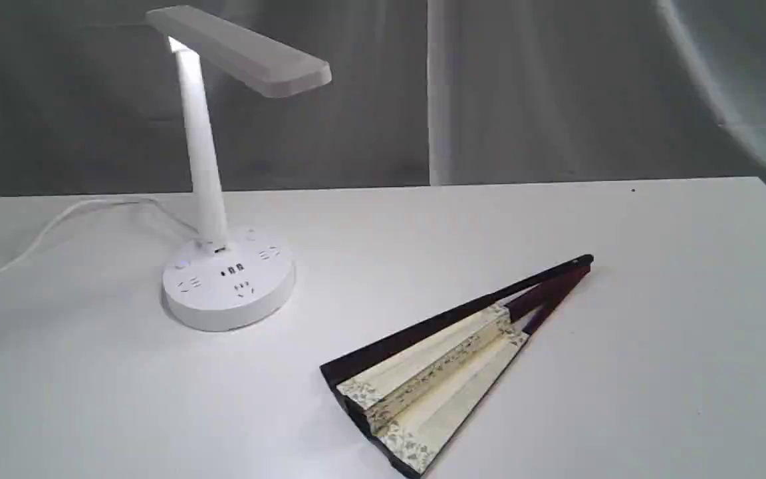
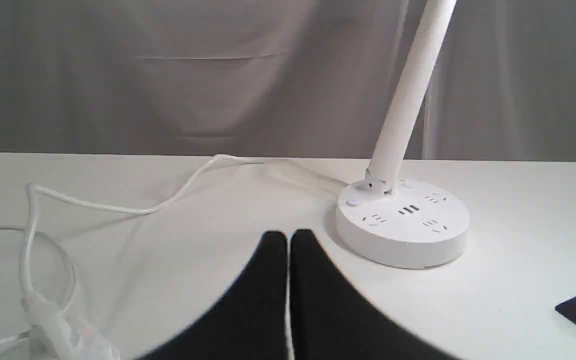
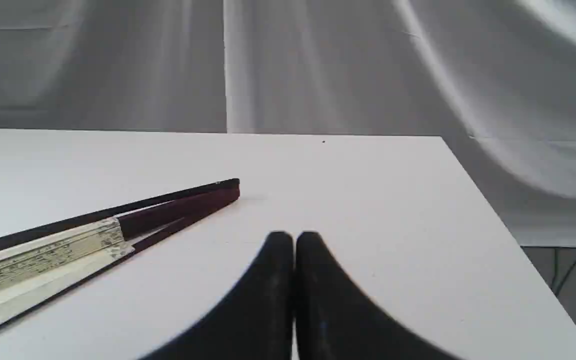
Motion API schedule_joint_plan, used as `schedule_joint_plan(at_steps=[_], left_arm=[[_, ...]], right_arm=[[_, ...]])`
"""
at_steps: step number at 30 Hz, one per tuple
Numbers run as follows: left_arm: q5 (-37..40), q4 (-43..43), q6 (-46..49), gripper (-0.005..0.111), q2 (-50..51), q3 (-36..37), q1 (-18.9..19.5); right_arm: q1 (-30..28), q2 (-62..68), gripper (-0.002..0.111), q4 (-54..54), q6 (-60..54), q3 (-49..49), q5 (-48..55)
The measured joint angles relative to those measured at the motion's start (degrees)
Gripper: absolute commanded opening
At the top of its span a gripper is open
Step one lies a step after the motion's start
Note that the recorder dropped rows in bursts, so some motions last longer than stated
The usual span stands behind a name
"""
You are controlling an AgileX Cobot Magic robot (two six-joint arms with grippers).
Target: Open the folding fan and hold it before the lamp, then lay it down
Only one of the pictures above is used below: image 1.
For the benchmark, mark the paper folding fan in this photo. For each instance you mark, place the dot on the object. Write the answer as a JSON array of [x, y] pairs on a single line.
[[411, 392]]

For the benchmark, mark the white desk lamp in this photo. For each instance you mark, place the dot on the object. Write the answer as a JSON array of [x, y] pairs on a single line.
[[226, 279]]

